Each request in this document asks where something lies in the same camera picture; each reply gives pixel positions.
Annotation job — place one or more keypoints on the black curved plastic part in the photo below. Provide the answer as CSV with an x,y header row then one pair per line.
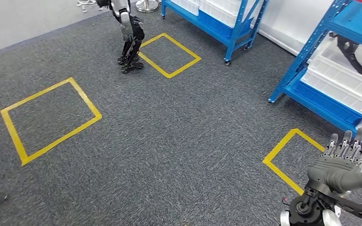
x,y
345,50

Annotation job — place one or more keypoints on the blue metal shelf cart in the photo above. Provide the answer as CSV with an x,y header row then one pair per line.
x,y
356,21
234,31

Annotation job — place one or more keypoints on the round chrome stand base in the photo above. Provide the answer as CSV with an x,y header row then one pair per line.
x,y
146,6

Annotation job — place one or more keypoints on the blue plastic crate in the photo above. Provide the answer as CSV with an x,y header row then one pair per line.
x,y
218,29
324,104

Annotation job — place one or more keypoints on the silver black humanoid robot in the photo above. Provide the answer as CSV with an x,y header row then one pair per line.
x,y
128,28

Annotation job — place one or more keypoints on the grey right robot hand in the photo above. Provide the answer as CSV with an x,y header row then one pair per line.
x,y
334,174

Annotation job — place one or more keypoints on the yellow floor tape square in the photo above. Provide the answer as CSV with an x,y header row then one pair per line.
x,y
283,177
14,137

